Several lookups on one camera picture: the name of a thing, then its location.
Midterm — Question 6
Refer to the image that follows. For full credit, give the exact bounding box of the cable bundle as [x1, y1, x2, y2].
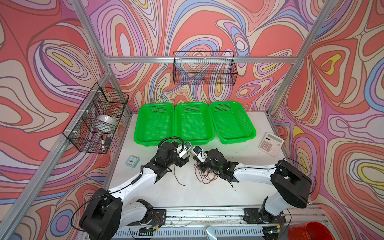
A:
[192, 158, 223, 185]

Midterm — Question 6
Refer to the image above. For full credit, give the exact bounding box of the red orange cable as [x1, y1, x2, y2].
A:
[173, 164, 186, 187]

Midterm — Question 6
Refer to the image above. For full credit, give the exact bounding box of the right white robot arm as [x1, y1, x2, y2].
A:
[192, 147, 312, 224]

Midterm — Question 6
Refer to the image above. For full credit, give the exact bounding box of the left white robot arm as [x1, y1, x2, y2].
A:
[79, 137, 192, 240]

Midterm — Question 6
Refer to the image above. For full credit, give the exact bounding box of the small green alarm clock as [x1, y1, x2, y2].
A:
[126, 156, 140, 169]

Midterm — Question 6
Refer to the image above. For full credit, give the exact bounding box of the left green plastic basket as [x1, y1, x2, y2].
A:
[134, 103, 175, 147]

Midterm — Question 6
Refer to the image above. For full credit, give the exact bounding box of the green plastic basket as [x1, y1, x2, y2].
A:
[209, 101, 257, 145]
[175, 103, 216, 146]
[134, 103, 175, 147]

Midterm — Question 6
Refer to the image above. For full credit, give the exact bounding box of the right green plastic basket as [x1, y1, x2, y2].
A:
[209, 101, 257, 145]

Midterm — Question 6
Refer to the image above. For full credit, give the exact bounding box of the middle green plastic basket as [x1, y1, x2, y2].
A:
[175, 103, 216, 146]

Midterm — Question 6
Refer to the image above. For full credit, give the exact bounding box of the white pink calculator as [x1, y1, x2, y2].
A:
[259, 133, 284, 157]

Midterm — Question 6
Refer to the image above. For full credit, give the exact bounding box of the red bucket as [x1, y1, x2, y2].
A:
[288, 222, 332, 240]

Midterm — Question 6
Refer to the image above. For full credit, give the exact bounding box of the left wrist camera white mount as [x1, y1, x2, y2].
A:
[177, 142, 192, 159]

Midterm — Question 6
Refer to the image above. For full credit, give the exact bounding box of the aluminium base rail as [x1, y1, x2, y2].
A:
[111, 206, 333, 240]

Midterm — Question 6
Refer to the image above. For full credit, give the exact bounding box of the black wire basket left wall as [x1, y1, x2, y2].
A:
[63, 83, 129, 154]

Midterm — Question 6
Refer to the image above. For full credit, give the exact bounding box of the black wire basket wall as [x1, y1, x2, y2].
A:
[173, 50, 238, 86]
[63, 83, 129, 154]

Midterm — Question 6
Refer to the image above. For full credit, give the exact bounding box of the black wire basket back wall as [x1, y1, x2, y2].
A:
[173, 50, 238, 86]

